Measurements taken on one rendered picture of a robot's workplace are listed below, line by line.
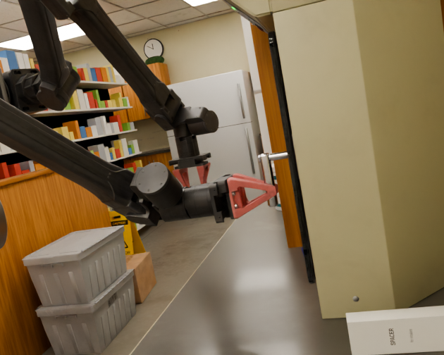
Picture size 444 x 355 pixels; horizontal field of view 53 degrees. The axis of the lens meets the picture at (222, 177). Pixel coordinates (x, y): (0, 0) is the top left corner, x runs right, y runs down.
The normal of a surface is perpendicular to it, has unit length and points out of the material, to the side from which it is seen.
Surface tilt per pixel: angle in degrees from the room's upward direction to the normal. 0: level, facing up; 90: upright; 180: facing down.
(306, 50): 90
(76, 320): 95
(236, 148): 90
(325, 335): 0
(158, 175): 50
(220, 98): 90
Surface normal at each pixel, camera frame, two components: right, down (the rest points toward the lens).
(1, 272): 0.95, -0.15
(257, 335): -0.18, -0.97
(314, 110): -0.24, 0.18
